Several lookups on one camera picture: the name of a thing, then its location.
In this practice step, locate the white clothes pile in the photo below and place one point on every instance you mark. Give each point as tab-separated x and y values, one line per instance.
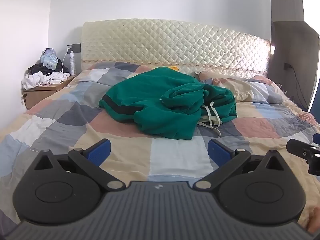
38	79

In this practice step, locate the patchwork quilt bedspread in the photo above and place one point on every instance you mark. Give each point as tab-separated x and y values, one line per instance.
71	118

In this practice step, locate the right hand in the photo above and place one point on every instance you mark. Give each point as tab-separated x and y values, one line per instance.
314	221

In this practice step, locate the yellow object by headboard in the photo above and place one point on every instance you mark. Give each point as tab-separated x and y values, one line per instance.
174	68

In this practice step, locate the wooden nightstand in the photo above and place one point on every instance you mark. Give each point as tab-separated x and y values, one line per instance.
33	96

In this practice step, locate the green hoodie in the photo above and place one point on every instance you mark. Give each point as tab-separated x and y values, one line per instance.
166	103

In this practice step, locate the cream quilted headboard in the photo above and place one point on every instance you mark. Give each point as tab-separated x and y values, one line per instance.
192	47

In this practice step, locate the wall socket panel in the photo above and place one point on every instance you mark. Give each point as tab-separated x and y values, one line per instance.
75	48

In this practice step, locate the black garment on nightstand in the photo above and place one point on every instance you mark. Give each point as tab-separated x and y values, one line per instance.
39	67

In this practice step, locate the light blue bag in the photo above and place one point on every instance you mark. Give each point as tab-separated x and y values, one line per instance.
49	58

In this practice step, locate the black wall plug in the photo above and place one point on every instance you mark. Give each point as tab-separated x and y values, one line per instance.
287	66

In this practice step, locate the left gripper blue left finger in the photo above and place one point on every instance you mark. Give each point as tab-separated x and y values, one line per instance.
87	163

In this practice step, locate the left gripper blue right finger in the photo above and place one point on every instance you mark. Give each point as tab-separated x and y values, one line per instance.
230	163

